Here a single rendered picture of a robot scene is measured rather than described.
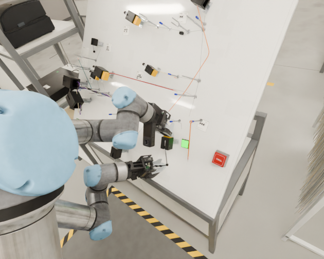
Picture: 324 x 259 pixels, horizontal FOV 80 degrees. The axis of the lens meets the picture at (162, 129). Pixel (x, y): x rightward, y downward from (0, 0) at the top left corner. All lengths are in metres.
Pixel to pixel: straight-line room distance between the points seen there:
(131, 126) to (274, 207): 1.66
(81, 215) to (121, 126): 0.30
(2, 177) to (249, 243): 1.79
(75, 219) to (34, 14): 1.23
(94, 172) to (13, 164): 0.53
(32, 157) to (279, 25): 0.81
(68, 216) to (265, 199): 1.70
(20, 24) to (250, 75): 1.28
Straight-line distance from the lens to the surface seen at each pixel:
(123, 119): 0.60
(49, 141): 0.25
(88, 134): 0.61
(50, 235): 0.31
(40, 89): 1.50
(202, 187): 0.94
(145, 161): 0.81
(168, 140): 0.86
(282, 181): 2.17
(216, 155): 0.84
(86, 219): 0.71
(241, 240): 1.88
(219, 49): 0.89
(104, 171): 0.74
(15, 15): 1.51
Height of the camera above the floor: 1.80
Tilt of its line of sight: 45 degrees down
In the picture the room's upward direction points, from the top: 14 degrees counter-clockwise
